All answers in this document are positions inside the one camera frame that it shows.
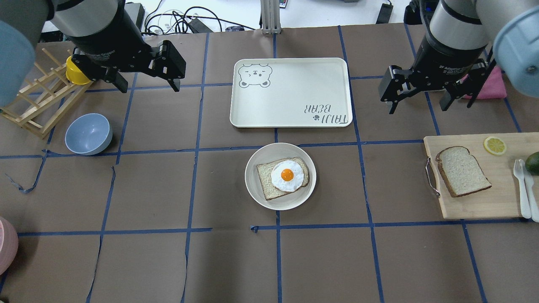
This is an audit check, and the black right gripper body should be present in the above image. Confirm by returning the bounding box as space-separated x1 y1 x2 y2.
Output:
401 59 477 91

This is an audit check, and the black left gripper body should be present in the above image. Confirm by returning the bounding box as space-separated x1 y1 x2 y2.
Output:
72 40 153 81

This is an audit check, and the bread slice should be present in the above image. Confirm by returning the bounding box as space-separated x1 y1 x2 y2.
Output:
435 146 492 198
256 157 310 201

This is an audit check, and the cream round plate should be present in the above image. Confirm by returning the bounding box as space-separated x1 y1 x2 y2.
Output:
244 143 317 210

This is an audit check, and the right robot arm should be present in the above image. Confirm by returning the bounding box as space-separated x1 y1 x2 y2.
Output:
379 0 539 114

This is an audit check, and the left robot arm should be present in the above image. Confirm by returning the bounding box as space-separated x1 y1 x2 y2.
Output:
0 0 186 106

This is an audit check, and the bread slice under egg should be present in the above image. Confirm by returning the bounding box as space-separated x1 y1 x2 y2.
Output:
256 157 310 201

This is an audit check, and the pink cloth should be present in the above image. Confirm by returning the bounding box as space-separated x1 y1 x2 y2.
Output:
477 65 507 100

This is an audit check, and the yellow cup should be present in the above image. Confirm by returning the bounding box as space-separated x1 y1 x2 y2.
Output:
66 56 92 85

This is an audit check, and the wooden dish rack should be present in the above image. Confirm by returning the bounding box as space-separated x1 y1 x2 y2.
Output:
1 48 93 139

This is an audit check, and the blue bowl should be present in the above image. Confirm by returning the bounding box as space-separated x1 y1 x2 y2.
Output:
65 113 113 156

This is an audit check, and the lemon slice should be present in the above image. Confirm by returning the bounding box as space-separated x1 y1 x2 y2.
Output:
483 136 507 156

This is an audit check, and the black power adapter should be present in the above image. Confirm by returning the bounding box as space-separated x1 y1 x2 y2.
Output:
376 2 393 24

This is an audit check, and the white plastic fork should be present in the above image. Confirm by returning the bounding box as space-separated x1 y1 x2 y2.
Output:
513 159 531 219

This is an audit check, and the avocado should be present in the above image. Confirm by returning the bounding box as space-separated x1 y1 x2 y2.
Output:
524 151 539 176

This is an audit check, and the cream bear serving tray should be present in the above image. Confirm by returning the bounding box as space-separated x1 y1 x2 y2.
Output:
229 58 352 128

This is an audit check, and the white plastic knife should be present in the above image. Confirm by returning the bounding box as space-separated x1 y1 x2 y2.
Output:
519 159 539 223

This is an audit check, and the fried egg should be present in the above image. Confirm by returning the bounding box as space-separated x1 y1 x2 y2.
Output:
271 160 305 192

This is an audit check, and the pink bowl with ice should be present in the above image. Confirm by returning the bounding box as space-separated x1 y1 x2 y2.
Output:
0 217 19 275

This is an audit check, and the aluminium frame post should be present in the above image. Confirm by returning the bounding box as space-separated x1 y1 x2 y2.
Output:
260 0 282 35

